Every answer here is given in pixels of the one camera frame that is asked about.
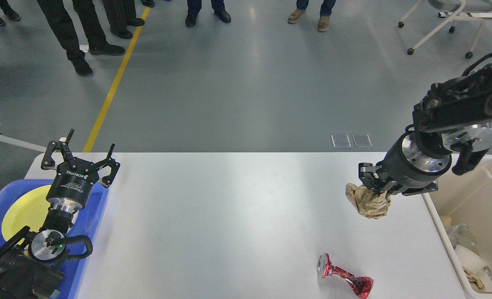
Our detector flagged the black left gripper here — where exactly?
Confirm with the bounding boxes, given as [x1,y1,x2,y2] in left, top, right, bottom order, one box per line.
[41,129,121,213]

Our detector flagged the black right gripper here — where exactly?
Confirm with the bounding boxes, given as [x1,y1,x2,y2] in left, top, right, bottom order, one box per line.
[358,133,453,196]

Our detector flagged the brown paper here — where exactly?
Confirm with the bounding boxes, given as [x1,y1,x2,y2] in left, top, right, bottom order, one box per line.
[462,267,486,293]
[345,183,391,219]

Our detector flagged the yellow plastic plate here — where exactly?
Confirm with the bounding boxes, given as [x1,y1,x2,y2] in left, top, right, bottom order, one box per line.
[1,185,51,241]

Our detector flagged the aluminium foil tray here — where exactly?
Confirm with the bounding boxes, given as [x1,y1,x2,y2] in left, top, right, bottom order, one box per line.
[445,224,492,294]

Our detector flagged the white paper cup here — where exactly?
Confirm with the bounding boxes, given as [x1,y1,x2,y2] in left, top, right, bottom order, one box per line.
[454,245,488,274]

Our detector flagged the red foil wrapper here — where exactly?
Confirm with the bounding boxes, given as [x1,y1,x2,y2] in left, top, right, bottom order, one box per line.
[317,253,374,299]

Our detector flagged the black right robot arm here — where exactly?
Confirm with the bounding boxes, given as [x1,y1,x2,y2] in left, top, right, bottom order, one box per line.
[358,53,492,196]

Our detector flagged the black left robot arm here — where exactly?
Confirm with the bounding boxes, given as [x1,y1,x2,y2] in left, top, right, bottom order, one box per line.
[0,129,120,299]

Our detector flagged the white pink plate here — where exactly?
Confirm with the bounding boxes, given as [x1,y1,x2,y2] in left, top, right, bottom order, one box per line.
[69,210,80,230]

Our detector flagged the blue plastic tray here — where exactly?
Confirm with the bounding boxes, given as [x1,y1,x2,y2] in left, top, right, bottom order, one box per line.
[0,179,109,299]

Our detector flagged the right floor socket plate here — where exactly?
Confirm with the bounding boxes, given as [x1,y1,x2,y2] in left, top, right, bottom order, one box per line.
[352,134,373,148]

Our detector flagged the floor socket plate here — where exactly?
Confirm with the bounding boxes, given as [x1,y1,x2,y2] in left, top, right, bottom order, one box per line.
[331,134,352,148]
[352,134,373,148]

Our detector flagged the left floor socket plate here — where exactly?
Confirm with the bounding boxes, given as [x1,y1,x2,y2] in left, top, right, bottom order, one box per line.
[331,134,352,148]

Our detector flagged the white waste bin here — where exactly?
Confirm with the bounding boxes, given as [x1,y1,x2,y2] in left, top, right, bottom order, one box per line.
[423,155,492,299]

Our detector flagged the bystander black trousers left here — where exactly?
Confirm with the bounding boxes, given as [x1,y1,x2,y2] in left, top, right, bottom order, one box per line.
[37,0,125,76]

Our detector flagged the bystander black trousers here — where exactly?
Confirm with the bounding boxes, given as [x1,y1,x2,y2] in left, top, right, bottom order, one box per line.
[102,0,145,39]
[37,0,125,76]

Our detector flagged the bystander black trousers middle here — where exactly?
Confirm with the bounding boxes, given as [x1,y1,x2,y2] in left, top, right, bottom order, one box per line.
[102,0,145,39]

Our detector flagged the white rolling chair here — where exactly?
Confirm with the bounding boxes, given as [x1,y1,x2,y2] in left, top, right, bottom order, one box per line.
[407,0,492,59]

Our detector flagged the bystander brown shoes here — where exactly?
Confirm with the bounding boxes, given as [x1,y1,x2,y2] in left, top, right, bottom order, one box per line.
[288,0,337,32]

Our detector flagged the bystander dark blue trousers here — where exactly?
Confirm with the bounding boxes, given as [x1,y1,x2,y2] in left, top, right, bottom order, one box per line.
[185,0,231,28]

